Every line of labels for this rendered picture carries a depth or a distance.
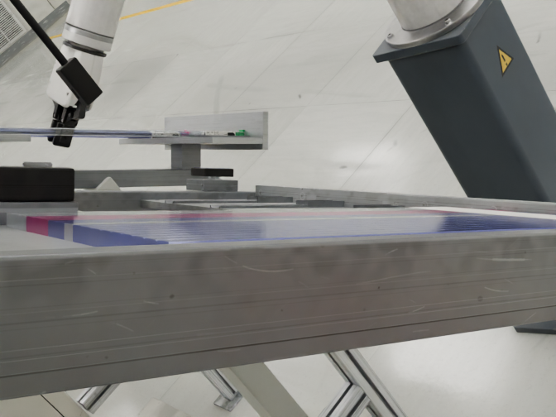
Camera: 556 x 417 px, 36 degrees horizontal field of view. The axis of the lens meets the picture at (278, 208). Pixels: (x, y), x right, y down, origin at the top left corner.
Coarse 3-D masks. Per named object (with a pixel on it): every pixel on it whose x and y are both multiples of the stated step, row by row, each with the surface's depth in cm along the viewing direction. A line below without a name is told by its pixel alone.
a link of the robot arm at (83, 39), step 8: (64, 32) 141; (72, 32) 140; (80, 32) 140; (88, 32) 140; (72, 40) 140; (80, 40) 140; (88, 40) 140; (96, 40) 140; (104, 40) 141; (112, 40) 143; (88, 48) 141; (96, 48) 141; (104, 48) 142
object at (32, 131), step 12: (24, 132) 123; (36, 132) 124; (48, 132) 125; (60, 132) 127; (72, 132) 128; (84, 132) 129; (96, 132) 130; (108, 132) 131; (120, 132) 132; (132, 132) 134; (144, 132) 135; (156, 132) 136; (168, 132) 137; (180, 132) 139; (192, 132) 140; (204, 132) 142; (240, 132) 146
